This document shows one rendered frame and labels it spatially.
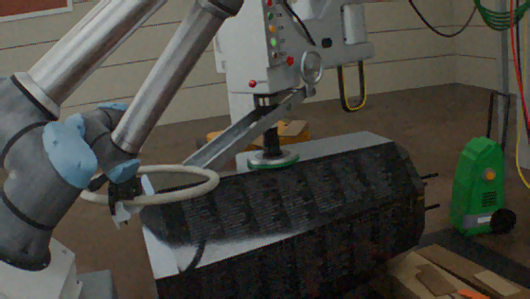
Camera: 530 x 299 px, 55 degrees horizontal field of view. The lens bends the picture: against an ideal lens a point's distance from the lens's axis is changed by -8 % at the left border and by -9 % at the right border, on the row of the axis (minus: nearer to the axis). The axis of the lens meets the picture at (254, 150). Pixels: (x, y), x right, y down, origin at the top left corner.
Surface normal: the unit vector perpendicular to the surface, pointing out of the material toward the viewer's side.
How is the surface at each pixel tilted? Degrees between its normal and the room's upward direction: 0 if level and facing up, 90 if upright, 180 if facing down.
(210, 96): 90
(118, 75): 90
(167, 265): 60
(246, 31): 90
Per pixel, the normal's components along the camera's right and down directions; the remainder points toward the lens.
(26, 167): -0.25, -0.11
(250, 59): -0.66, 0.25
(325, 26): 0.74, 0.08
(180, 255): 0.16, -0.55
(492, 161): 0.08, 0.23
